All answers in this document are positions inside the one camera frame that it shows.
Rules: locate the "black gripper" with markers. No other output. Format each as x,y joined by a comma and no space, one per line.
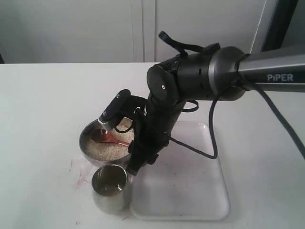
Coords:
152,128

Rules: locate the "brown wooden spoon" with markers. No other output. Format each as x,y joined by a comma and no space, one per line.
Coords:
102,136

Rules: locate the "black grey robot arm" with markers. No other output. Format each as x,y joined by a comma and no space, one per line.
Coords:
221,74

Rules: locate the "white rice grains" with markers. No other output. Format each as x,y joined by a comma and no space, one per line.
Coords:
106,151

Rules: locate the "steel bowl of rice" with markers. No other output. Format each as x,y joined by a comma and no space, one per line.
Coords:
122,162

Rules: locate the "small steel cup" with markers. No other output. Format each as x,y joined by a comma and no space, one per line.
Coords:
111,188

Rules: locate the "white plastic tray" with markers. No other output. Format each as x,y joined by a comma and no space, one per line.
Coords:
180,185

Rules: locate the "white cabinet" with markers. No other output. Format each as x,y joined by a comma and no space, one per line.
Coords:
60,31

